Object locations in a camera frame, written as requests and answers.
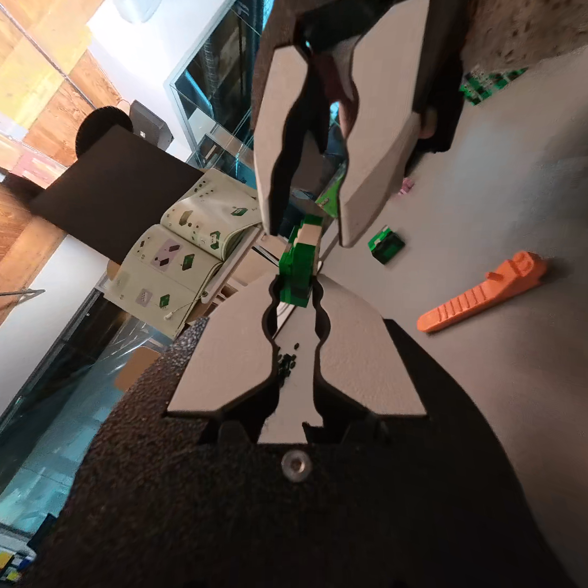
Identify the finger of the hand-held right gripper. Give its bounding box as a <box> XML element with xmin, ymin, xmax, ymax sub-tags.
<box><xmin>254</xmin><ymin>45</ymin><xmax>309</xmax><ymax>237</ymax></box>
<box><xmin>337</xmin><ymin>0</ymin><xmax>431</xmax><ymax>249</ymax></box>

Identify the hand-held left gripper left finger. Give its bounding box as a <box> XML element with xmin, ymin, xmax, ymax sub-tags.
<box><xmin>167</xmin><ymin>274</ymin><xmax>281</xmax><ymax>420</ymax></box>

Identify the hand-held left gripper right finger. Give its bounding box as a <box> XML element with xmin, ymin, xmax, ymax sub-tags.
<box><xmin>312</xmin><ymin>274</ymin><xmax>427</xmax><ymax>420</ymax></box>

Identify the green and white lego assembly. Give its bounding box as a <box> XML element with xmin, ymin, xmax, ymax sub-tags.
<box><xmin>278</xmin><ymin>213</ymin><xmax>324</xmax><ymax>307</ymax></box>

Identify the pile of dark green lego pieces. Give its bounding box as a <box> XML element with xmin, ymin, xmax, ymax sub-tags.
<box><xmin>276</xmin><ymin>341</ymin><xmax>301</xmax><ymax>383</ymax></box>

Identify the green lego set box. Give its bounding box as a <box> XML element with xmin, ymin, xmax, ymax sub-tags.
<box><xmin>317</xmin><ymin>161</ymin><xmax>348</xmax><ymax>217</ymax></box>

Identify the large lego creeper figure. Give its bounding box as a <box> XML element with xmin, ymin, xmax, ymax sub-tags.
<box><xmin>459</xmin><ymin>66</ymin><xmax>529</xmax><ymax>106</ymax></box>

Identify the lego instruction book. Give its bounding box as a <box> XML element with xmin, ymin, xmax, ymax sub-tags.
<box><xmin>105</xmin><ymin>169</ymin><xmax>263</xmax><ymax>341</ymax></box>

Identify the small lego creeper head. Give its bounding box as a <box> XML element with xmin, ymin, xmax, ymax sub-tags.
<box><xmin>367</xmin><ymin>226</ymin><xmax>406</xmax><ymax>265</ymax></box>

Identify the person's right hand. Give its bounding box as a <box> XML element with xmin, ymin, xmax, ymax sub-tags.
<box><xmin>322</xmin><ymin>55</ymin><xmax>359</xmax><ymax>135</ymax></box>

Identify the cork board sign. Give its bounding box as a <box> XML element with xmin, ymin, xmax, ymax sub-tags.
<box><xmin>114</xmin><ymin>347</ymin><xmax>155</xmax><ymax>392</ymax></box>

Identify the white book stand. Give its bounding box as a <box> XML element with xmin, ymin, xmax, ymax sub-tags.
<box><xmin>200</xmin><ymin>223</ymin><xmax>299</xmax><ymax>341</ymax></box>

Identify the small black box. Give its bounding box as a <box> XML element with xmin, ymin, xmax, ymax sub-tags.
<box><xmin>129</xmin><ymin>99</ymin><xmax>174</xmax><ymax>150</ymax></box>

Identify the orange brick separator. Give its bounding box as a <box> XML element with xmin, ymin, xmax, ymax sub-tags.
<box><xmin>417</xmin><ymin>250</ymin><xmax>549</xmax><ymax>334</ymax></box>

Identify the round black lamp head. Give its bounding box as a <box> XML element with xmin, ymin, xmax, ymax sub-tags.
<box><xmin>75</xmin><ymin>106</ymin><xmax>135</xmax><ymax>158</ymax></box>

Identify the black backdrop panel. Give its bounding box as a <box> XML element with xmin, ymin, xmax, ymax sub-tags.
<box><xmin>28</xmin><ymin>124</ymin><xmax>206</xmax><ymax>267</ymax></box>

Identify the white page holder cord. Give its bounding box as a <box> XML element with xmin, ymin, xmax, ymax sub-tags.
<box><xmin>164</xmin><ymin>289</ymin><xmax>208</xmax><ymax>321</ymax></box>

